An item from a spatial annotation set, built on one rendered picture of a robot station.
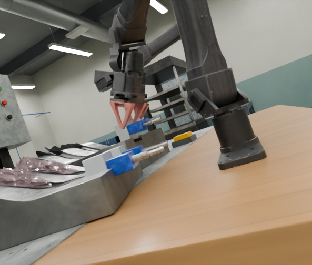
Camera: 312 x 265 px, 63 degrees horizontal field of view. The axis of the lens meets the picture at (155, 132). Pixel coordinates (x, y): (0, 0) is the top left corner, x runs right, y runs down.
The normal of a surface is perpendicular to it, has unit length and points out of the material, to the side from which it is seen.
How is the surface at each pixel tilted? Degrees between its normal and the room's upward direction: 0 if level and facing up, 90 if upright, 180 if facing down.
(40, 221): 90
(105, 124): 90
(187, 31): 90
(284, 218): 0
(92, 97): 90
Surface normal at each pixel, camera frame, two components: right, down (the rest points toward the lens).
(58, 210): -0.11, 0.05
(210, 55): 0.49, -0.03
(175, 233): -0.34, -0.94
